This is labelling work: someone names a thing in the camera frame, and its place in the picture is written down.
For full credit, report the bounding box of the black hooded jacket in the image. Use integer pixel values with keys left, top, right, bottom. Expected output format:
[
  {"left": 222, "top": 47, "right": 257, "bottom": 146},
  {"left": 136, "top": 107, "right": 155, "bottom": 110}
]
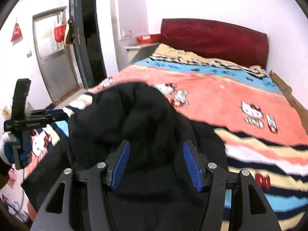
[{"left": 22, "top": 82, "right": 227, "bottom": 230}]

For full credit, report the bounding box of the left gloved hand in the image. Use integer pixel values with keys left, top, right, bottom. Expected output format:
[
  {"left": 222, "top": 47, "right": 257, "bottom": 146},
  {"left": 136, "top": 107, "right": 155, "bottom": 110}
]
[{"left": 1, "top": 132, "right": 32, "bottom": 168}]

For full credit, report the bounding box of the grey metal door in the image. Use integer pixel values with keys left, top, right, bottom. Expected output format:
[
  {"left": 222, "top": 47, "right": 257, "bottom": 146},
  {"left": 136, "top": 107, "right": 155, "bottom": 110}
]
[{"left": 32, "top": 7, "right": 79, "bottom": 105}]

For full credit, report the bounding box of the Hello Kitty striped blanket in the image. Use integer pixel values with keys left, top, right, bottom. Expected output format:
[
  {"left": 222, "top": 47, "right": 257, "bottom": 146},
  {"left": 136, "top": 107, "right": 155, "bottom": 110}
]
[{"left": 0, "top": 43, "right": 308, "bottom": 231}]

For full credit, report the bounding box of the yellow hanging bag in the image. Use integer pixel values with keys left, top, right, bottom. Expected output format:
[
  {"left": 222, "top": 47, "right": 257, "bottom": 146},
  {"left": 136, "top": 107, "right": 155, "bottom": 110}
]
[{"left": 64, "top": 19, "right": 75, "bottom": 46}]

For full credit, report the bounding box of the red hanging bag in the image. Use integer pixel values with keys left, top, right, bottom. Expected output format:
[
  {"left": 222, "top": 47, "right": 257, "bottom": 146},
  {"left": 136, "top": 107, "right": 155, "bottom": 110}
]
[{"left": 54, "top": 24, "right": 66, "bottom": 43}]

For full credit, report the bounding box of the brown cardboard sheet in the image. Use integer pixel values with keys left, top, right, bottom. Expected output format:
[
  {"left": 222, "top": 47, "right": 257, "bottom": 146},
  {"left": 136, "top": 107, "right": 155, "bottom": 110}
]
[{"left": 269, "top": 70, "right": 308, "bottom": 134}]

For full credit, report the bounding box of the white bedside shelf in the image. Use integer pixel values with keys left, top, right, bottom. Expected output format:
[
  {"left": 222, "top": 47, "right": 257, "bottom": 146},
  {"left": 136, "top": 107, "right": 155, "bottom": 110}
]
[{"left": 125, "top": 42, "right": 159, "bottom": 64}]

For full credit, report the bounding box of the dark green door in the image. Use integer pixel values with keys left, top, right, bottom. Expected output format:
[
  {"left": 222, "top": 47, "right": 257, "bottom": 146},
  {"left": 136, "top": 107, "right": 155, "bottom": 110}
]
[{"left": 69, "top": 0, "right": 106, "bottom": 89}]

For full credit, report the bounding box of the red box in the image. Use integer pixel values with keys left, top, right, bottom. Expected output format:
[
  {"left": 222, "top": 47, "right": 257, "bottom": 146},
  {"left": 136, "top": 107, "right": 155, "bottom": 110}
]
[{"left": 137, "top": 34, "right": 161, "bottom": 44}]

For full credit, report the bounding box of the dark red headboard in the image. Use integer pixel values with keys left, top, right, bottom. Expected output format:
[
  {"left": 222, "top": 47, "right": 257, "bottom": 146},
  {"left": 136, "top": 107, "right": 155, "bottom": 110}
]
[{"left": 160, "top": 18, "right": 269, "bottom": 69}]

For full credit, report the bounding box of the red wall decoration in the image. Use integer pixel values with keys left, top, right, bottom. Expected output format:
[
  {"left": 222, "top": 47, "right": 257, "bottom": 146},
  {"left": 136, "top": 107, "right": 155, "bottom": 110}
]
[{"left": 11, "top": 23, "right": 23, "bottom": 42}]

